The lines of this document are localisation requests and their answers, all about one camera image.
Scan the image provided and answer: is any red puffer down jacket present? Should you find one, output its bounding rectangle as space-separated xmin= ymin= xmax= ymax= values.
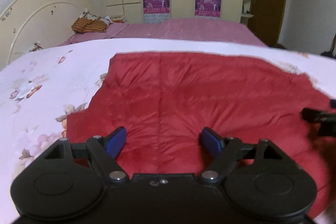
xmin=67 ymin=52 xmax=335 ymax=217

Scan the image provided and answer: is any dark wooden chair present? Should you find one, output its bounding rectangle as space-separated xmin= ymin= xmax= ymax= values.
xmin=321 ymin=34 xmax=336 ymax=59

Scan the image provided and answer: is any white floral quilt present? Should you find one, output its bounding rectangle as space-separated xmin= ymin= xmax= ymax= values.
xmin=1 ymin=39 xmax=335 ymax=223

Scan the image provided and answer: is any pink checked bed sheet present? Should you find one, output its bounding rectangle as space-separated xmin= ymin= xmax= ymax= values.
xmin=61 ymin=18 xmax=266 ymax=47

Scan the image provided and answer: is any orange brown folded cloth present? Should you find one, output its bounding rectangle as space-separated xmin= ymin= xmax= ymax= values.
xmin=71 ymin=18 xmax=109 ymax=34

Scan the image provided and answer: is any lower right purple poster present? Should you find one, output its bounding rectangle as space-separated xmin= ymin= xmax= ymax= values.
xmin=195 ymin=0 xmax=222 ymax=18

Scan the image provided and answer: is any purple poster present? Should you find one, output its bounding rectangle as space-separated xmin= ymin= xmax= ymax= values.
xmin=195 ymin=0 xmax=222 ymax=18
xmin=143 ymin=0 xmax=171 ymax=23

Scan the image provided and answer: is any cream curved headboard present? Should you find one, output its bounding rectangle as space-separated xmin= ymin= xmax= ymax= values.
xmin=1 ymin=0 xmax=101 ymax=68

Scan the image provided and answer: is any lower left purple poster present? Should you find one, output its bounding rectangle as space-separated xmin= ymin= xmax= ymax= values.
xmin=143 ymin=0 xmax=171 ymax=23

